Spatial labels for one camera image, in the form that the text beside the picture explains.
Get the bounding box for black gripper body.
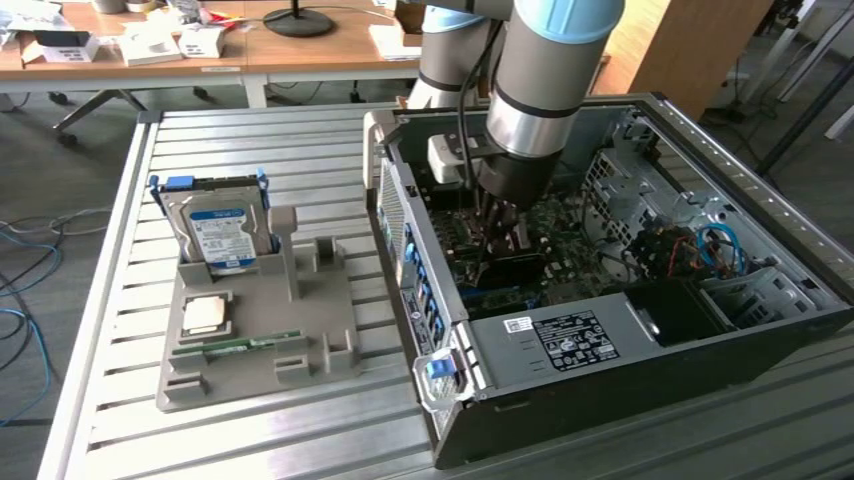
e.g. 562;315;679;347
477;149;563;211

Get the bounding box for silver disk bay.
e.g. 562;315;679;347
700;266;824;329

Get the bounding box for blue expansion slot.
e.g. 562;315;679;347
459;284;523;300

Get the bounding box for blue wire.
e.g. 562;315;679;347
696;223;750;281

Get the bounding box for green motherboard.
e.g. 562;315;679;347
426;192;639;321

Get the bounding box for grey power supply unit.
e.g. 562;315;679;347
466;292;663;390

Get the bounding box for silver CPU chip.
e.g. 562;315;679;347
180;294;234;335

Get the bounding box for grey floor cable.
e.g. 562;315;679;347
0;207;114;239

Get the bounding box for blue floor cable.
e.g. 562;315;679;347
0;219;66;429

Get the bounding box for white labelled box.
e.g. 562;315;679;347
178;24;228;60

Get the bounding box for pile of papers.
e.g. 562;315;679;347
0;0;76;49

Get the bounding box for grey printed parts rack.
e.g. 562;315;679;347
154;204;367;414

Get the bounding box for blue case latch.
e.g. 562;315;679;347
425;351;457;382

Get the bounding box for black wire bundle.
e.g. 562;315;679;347
626;227;679;281

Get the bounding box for metal CPU socket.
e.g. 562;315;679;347
458;207;487;246

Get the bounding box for cardboard box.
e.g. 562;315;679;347
393;0;430;36

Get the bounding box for green RAM stick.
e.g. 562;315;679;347
174;328;303;356

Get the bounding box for wooden cabinet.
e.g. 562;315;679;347
590;0;777;121

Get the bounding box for hard disk in blue caddy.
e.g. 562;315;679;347
147;168;275;277

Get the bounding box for red and yellow wire bundle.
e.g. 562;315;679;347
670;234;713;281

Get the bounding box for white booklet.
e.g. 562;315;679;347
367;23;425;62

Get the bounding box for black monitor stand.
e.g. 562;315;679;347
262;0;338;39

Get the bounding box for grey chipset heatsink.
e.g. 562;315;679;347
543;284;583;307

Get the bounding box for black fan shroud box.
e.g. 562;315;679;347
625;278;741;350

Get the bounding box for black floor cable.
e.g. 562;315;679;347
0;239;62;374

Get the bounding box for black camera cable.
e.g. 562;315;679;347
457;19;507;191

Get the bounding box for black open PC case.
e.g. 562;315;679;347
362;92;854;471

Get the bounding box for flat white box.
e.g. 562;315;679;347
116;22;186;68

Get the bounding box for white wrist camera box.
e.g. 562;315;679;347
426;133;501;187

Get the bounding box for white box with black lid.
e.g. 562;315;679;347
32;28;102;65

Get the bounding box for wooden desk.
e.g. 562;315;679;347
244;0;429;109
0;0;252;147

